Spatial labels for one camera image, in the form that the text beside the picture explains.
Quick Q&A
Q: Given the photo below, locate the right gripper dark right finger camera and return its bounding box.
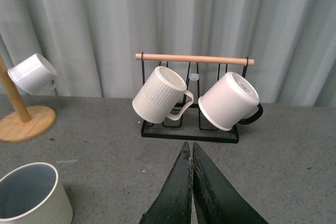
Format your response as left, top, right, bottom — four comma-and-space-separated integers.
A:
193, 142, 267, 223

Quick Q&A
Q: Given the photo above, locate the right gripper dark left finger camera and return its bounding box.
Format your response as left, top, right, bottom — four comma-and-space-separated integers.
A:
140, 142, 194, 223

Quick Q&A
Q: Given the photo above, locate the cream cup grey inside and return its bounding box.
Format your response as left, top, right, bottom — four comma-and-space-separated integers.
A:
1, 162, 73, 223

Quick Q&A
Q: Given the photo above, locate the cream ribbed mug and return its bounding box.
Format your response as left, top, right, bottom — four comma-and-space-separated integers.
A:
132, 66, 194, 124

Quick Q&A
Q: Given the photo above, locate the wooden mug tree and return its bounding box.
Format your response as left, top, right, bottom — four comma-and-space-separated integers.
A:
1, 59, 57, 143

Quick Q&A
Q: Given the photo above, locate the white mug on tree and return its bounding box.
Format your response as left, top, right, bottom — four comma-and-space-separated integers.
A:
7, 53, 57, 95

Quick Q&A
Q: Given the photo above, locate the grey-white curtain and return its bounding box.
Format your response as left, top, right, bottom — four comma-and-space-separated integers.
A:
1, 0, 335, 107

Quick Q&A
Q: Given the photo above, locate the black wire mug rack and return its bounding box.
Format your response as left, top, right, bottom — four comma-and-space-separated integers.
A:
135, 52, 255, 144

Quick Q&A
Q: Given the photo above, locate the white mug black handle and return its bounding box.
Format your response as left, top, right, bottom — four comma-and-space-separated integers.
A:
198, 72, 263, 131

